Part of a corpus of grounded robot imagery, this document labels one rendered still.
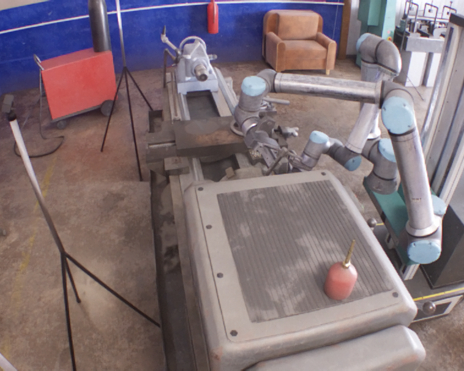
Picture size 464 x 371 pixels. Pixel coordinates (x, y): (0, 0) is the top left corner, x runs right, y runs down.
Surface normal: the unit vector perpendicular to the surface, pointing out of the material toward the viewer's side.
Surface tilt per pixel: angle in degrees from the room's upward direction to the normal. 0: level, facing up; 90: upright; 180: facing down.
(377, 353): 0
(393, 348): 0
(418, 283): 0
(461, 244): 90
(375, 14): 90
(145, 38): 90
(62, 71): 90
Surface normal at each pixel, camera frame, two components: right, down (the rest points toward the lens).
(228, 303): 0.00, -0.79
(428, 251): -0.40, 0.62
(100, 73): 0.52, 0.53
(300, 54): 0.20, 0.61
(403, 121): -0.49, 0.44
